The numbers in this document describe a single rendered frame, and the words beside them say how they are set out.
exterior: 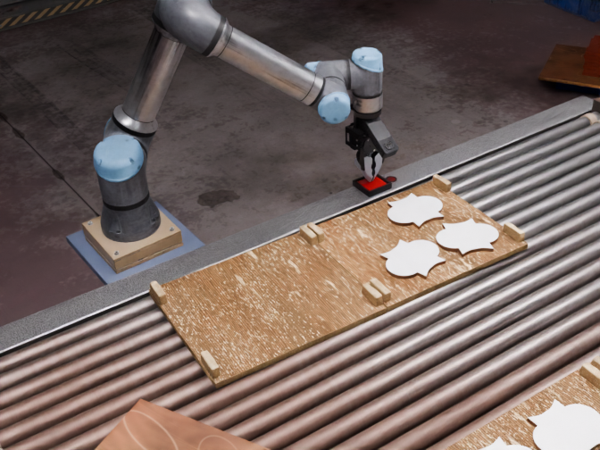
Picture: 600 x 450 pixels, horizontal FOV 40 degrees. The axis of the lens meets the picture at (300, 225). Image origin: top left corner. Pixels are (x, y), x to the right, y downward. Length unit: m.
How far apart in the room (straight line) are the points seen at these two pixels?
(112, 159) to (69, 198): 2.13
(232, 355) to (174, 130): 2.97
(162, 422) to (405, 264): 0.72
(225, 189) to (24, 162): 1.13
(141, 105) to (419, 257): 0.77
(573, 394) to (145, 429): 0.79
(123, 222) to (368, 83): 0.69
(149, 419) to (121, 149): 0.78
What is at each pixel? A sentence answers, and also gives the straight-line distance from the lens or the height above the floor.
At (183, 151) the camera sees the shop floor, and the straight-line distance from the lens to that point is 4.35.
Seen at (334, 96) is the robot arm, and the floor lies 1.27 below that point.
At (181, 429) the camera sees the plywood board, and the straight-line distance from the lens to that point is 1.43.
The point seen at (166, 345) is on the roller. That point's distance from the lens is 1.77.
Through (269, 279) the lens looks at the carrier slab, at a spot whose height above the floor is 0.94.
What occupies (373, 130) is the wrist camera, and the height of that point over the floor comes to 1.10.
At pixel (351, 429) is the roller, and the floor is 0.91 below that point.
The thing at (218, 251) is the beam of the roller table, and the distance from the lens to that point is 2.01.
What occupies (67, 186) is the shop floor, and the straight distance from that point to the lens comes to 4.21.
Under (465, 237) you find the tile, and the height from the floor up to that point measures 0.95.
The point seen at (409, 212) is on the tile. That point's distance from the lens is 2.06.
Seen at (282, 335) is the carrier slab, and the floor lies 0.94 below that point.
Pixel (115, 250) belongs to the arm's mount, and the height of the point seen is 0.92.
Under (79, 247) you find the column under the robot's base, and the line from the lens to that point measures 2.19.
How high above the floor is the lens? 2.10
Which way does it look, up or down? 35 degrees down
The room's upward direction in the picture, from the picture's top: 3 degrees counter-clockwise
